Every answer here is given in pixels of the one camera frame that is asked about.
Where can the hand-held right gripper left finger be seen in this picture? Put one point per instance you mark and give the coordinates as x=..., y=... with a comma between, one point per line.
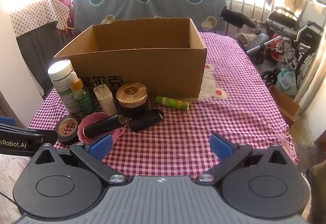
x=101, y=144

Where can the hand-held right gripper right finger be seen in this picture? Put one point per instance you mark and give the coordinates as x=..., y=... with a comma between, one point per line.
x=221, y=146

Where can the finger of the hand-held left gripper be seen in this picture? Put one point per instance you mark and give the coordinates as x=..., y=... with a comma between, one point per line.
x=6, y=121

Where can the black cylinder with gold end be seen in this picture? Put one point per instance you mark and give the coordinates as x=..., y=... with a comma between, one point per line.
x=101, y=127

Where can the pink scalloped dish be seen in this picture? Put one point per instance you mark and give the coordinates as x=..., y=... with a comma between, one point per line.
x=94, y=117

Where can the black tape roll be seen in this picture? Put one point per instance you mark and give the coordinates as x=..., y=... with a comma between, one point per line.
x=65, y=135

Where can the white charger plug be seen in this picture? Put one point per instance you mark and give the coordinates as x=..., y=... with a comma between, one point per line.
x=105, y=100

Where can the amber green dropper bottle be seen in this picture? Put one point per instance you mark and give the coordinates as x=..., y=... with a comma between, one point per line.
x=85, y=102

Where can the black jar with gold lid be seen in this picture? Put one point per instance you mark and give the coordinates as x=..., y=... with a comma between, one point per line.
x=132, y=96

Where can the green lip balm tube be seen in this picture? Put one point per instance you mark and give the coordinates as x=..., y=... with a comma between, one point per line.
x=170, y=102

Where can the white bottle with green label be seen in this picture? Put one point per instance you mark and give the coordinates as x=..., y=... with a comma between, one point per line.
x=61, y=81

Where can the pink checkered tablecloth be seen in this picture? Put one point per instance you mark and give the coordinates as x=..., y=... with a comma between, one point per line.
x=203, y=122

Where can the small brown cardboard box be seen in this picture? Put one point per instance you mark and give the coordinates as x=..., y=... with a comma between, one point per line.
x=286, y=104

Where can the grey cabinet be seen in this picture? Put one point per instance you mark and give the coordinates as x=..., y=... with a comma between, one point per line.
x=38, y=51

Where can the light blue plastic bag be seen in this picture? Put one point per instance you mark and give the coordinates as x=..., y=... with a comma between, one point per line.
x=286, y=80

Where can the person's olive garment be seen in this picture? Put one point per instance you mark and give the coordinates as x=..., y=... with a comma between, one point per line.
x=318, y=188

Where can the grey padded seat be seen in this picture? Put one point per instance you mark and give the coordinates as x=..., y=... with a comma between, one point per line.
x=256, y=44

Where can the white star print cloth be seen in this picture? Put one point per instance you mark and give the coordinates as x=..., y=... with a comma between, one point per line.
x=33, y=15

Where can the folded wheelchair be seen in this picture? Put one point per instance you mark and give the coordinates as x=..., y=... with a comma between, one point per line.
x=298, y=38

